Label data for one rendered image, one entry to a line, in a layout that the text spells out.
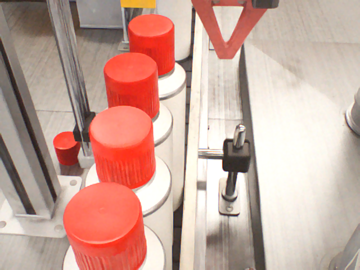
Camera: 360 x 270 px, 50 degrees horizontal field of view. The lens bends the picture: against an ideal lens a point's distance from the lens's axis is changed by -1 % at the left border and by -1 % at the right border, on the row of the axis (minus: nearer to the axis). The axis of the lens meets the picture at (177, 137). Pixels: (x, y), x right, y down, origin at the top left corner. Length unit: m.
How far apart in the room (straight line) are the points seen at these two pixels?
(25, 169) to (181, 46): 0.30
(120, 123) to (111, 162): 0.02
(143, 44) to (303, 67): 0.39
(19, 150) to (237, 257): 0.25
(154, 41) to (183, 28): 0.31
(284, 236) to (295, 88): 0.25
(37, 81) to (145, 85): 0.47
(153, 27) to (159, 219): 0.13
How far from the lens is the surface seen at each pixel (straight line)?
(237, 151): 0.42
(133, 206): 0.17
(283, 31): 0.82
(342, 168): 0.49
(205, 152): 0.42
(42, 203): 0.46
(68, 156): 0.52
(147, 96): 0.24
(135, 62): 0.24
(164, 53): 0.28
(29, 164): 0.41
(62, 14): 0.36
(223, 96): 0.63
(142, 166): 0.20
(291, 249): 0.41
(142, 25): 0.28
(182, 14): 0.57
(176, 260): 0.38
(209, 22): 0.35
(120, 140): 0.19
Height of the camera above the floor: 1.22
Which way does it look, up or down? 45 degrees down
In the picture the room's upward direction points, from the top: straight up
